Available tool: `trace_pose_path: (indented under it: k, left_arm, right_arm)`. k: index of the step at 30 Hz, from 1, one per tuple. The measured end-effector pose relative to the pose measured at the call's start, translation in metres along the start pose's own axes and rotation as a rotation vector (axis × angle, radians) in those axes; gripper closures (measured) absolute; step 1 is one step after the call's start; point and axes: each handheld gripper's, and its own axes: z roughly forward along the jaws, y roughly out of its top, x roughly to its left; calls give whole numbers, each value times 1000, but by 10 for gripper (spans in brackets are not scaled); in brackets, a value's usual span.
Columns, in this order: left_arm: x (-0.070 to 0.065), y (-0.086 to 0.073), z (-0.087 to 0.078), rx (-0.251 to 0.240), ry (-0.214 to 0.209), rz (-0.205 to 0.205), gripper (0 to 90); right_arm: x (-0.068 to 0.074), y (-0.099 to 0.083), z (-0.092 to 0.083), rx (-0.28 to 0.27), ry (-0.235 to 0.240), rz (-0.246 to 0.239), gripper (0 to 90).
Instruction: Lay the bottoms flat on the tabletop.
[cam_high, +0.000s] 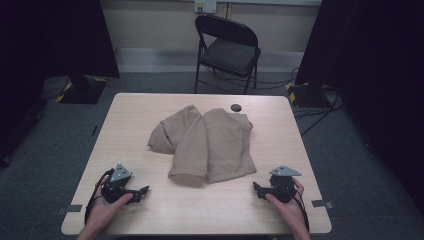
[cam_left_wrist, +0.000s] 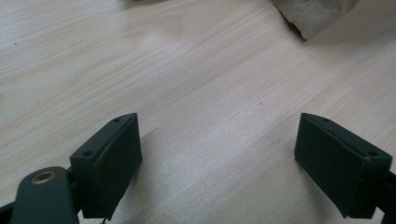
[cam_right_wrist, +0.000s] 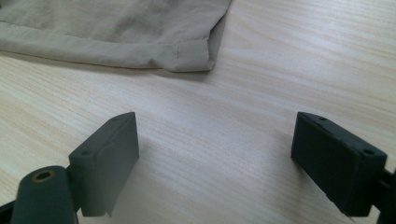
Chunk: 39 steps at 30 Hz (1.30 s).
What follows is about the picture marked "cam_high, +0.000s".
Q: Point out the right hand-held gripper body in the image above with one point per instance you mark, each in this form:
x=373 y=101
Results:
x=282 y=186

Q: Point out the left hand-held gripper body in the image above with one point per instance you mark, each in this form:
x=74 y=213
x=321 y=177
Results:
x=116 y=186

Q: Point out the person's right hand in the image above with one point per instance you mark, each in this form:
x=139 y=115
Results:
x=288 y=213

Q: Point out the person's left hand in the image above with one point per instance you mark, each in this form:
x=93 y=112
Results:
x=105 y=211

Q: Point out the grey tape strip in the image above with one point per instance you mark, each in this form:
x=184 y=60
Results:
x=321 y=203
x=71 y=209

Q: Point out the short black floor tape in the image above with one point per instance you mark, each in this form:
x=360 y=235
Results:
x=95 y=130

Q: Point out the black stand base striped tape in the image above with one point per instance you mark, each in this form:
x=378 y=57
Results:
x=306 y=95

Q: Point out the black folding chair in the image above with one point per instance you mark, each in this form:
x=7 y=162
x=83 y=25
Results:
x=230 y=53

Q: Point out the black curtain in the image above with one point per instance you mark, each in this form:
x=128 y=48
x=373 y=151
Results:
x=50 y=36
x=376 y=66

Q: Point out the white wall outlet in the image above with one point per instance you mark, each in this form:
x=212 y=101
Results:
x=205 y=6

